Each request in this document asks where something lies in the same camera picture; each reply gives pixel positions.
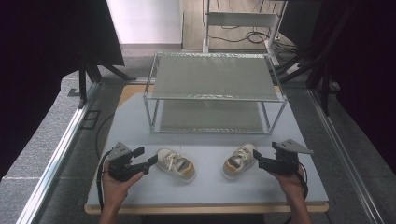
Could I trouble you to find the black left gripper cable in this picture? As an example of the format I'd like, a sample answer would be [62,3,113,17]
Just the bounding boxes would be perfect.
[95,149,112,211]

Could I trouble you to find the thin black floor cable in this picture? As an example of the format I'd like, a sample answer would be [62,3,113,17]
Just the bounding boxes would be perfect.
[94,112,116,161]

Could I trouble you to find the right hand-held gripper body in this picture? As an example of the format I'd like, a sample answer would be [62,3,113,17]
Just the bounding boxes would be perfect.
[260,138,315,175]

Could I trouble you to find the metal two-tier shoe rack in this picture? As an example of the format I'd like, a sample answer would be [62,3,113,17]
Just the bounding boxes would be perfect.
[143,51,289,136]

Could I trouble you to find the black floor socket frame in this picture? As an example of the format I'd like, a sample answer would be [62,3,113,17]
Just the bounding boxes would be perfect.
[79,109,102,131]

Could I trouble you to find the person's left hand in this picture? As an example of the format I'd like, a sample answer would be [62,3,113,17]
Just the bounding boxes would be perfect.
[101,160,146,210]

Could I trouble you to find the white metal stand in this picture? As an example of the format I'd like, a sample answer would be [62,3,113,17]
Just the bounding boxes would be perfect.
[202,0,288,67]

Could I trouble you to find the small white canvas shoe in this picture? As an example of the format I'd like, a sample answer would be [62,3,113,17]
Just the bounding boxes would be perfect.
[221,142,258,180]
[155,147,197,183]

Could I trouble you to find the person's right hand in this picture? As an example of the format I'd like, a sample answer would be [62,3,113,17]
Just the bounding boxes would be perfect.
[269,163,307,202]

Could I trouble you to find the pale blue table mat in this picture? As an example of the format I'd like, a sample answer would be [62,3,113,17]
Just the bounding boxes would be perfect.
[87,91,330,207]

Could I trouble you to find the aluminium floor rail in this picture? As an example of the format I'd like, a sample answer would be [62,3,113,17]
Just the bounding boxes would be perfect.
[306,88,387,224]
[16,81,104,224]

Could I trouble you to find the black stand legs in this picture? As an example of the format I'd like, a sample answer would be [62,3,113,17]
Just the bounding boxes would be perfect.
[67,51,138,109]
[274,40,341,117]

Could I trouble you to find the black curtain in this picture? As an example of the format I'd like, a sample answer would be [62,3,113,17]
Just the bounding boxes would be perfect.
[311,0,396,175]
[0,0,125,181]

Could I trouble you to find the black floor cables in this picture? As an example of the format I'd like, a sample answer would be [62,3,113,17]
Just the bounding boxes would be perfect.
[207,0,300,54]

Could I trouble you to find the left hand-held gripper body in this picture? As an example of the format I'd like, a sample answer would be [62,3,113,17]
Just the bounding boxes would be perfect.
[106,141,146,183]

